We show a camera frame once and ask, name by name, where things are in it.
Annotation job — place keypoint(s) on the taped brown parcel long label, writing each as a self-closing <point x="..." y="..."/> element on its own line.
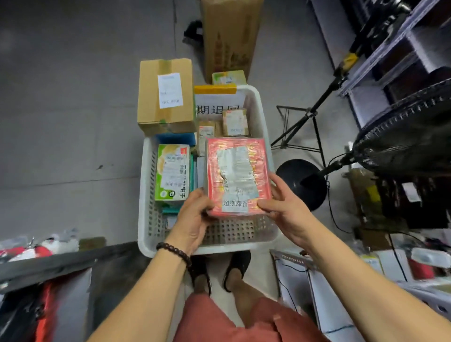
<point x="206" y="135"/>

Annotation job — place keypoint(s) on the yellow tape piece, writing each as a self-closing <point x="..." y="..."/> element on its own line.
<point x="215" y="89"/>

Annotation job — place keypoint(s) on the olive brown box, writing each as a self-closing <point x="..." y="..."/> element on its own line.
<point x="364" y="193"/>

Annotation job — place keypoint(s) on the dark green cardboard box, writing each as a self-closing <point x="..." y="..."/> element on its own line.
<point x="151" y="98"/>

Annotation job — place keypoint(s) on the black standing fan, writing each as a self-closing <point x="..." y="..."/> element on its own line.
<point x="303" y="183"/>

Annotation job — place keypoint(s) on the white paper sign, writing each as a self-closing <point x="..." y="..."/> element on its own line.
<point x="218" y="105"/>

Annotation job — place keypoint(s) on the black floor object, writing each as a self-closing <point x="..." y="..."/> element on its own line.
<point x="193" y="31"/>

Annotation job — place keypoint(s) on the person's left forearm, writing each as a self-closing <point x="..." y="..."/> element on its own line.
<point x="141" y="303"/>

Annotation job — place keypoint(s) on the person's right hand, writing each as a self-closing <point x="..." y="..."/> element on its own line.
<point x="292" y="218"/>

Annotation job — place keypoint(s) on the white perforated metal rack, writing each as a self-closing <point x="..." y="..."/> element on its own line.
<point x="430" y="299"/>

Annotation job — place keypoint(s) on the flat brown floor carton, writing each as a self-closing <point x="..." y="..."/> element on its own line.
<point x="375" y="239"/>

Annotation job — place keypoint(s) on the open brown cardboard box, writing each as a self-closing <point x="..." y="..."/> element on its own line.
<point x="92" y="244"/>

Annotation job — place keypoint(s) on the black machine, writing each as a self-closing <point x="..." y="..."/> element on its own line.
<point x="415" y="204"/>

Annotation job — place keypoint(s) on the person's black shoe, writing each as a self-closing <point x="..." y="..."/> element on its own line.
<point x="201" y="271"/>
<point x="237" y="267"/>

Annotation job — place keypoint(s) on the blue cardboard box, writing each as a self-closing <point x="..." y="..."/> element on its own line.
<point x="176" y="138"/>

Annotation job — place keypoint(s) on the teal box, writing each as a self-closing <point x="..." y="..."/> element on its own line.
<point x="193" y="172"/>

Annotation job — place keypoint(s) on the person's right forearm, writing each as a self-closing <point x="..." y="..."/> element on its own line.
<point x="370" y="292"/>

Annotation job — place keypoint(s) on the grey metal rack frame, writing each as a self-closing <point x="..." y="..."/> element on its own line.
<point x="88" y="260"/>

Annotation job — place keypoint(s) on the small green and white box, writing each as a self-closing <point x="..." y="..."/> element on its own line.
<point x="229" y="77"/>

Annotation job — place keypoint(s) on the pink red box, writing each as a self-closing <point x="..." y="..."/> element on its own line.
<point x="215" y="151"/>

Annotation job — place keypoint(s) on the grey white box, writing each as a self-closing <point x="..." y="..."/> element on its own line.
<point x="201" y="172"/>

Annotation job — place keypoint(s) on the tall printed floor carton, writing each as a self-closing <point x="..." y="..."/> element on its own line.
<point x="232" y="35"/>

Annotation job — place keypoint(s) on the white plastic basket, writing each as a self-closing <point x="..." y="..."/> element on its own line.
<point x="229" y="248"/>

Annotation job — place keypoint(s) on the person's left hand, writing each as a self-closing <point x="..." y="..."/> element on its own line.
<point x="190" y="225"/>

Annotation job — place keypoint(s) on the white storage rack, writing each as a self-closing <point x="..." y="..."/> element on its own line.
<point x="338" y="45"/>

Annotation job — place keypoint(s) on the black tripod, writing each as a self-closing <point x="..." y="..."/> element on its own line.
<point x="310" y="113"/>

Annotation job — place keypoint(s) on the red plastic tray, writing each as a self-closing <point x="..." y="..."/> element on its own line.
<point x="45" y="310"/>

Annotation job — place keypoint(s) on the small yellowish box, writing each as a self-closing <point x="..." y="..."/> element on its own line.
<point x="371" y="264"/>

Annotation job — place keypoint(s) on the white flat board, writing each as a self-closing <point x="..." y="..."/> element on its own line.
<point x="324" y="310"/>

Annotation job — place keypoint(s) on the person's red trouser leg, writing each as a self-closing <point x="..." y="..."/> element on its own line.
<point x="292" y="324"/>
<point x="208" y="320"/>

